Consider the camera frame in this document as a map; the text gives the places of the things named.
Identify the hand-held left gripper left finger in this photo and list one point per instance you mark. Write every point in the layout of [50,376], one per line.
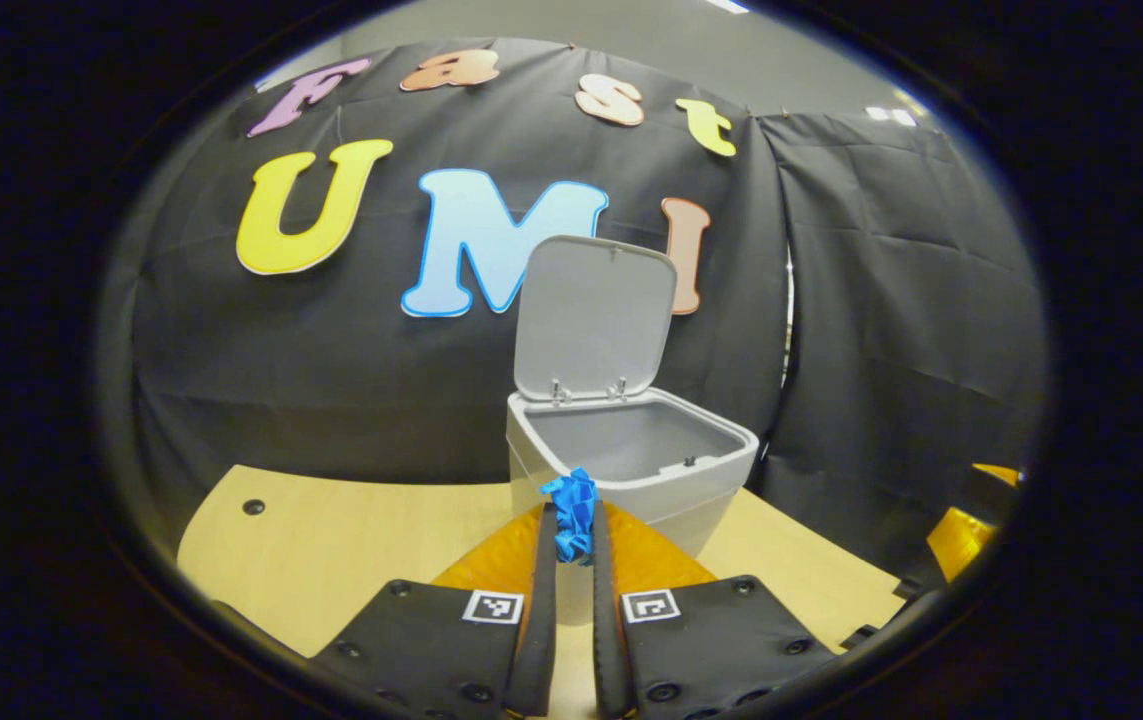
[536,650]

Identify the small ceiling light panel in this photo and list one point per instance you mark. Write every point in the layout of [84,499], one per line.
[891,115]

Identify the long ceiling light panel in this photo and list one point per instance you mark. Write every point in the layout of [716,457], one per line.
[728,5]

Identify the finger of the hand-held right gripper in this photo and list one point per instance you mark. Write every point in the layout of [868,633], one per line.
[961,535]
[996,472]

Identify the white desktop garbage bin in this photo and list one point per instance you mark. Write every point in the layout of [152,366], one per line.
[631,440]

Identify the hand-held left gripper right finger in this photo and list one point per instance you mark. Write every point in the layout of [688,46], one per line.
[611,650]

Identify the wooden desktop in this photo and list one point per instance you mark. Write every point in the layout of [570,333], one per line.
[331,540]

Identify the blue paper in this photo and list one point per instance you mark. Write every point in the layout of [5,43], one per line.
[571,520]

